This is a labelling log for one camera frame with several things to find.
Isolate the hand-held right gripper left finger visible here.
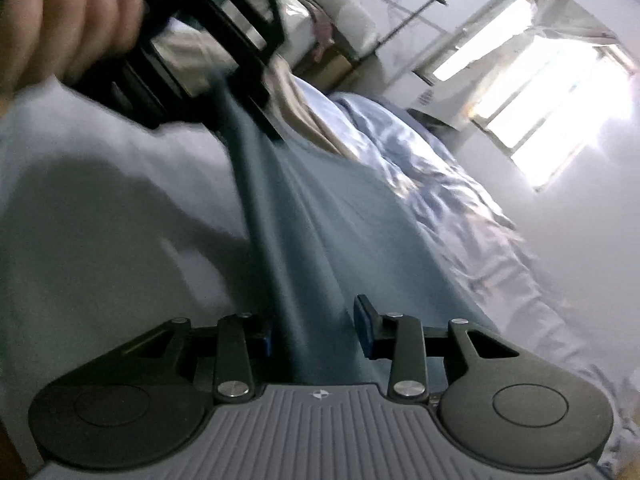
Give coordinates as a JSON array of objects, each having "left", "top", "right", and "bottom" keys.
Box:
[{"left": 125, "top": 313, "right": 273, "bottom": 401}]

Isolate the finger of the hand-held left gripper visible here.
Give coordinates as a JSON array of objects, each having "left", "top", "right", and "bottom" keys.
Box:
[{"left": 220, "top": 55, "right": 286, "bottom": 142}]

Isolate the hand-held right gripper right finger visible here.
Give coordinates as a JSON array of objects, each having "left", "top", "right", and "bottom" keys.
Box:
[{"left": 354, "top": 296, "right": 521, "bottom": 403}]

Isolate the beige garment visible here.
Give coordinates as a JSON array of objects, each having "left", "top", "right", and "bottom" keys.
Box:
[{"left": 150, "top": 20, "right": 361, "bottom": 161}]

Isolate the dark blue garment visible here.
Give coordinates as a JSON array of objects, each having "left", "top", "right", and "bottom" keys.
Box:
[{"left": 207, "top": 67, "right": 501, "bottom": 401}]

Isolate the person's left hand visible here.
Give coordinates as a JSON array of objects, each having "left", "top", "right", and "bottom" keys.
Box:
[{"left": 0, "top": 0, "right": 148, "bottom": 96}]

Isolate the cardboard box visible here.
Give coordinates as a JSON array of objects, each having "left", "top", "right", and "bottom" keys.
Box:
[{"left": 295, "top": 45, "right": 366, "bottom": 86}]

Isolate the white wrapped appliance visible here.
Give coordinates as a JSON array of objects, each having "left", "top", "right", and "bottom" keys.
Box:
[{"left": 215, "top": 0, "right": 326, "bottom": 71}]

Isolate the pink brown cloth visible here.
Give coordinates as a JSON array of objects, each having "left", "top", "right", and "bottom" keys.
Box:
[{"left": 310, "top": 10, "right": 341, "bottom": 61}]

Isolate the grey white plush pillow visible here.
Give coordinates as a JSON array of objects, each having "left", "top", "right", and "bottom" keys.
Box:
[{"left": 270, "top": 0, "right": 381, "bottom": 56}]

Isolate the light blue printed quilt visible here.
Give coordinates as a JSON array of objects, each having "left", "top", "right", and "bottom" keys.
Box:
[{"left": 295, "top": 77, "right": 640, "bottom": 466}]

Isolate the light blue bed sheet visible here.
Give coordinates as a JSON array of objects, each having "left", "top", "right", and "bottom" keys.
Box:
[{"left": 0, "top": 75, "right": 281, "bottom": 476}]

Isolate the printed white curtain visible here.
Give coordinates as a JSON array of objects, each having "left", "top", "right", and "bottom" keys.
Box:
[{"left": 395, "top": 0, "right": 621, "bottom": 128}]

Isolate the barred window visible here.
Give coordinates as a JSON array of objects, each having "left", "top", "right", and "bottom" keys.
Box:
[{"left": 415, "top": 0, "right": 636, "bottom": 193}]

